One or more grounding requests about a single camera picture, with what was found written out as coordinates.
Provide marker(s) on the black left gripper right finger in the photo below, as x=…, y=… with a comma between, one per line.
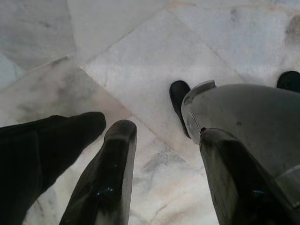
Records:
x=234, y=187

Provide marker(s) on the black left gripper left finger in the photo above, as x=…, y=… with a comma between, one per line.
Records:
x=105, y=178

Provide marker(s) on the black logo T-shirt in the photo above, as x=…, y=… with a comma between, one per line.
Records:
x=35, y=159

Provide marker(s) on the black left robot foot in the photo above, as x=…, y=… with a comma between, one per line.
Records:
x=178, y=98

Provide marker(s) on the black robot foot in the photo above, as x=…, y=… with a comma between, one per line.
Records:
x=178, y=98
x=289, y=80

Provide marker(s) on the black right robot foot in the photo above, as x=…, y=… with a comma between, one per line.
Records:
x=289, y=80

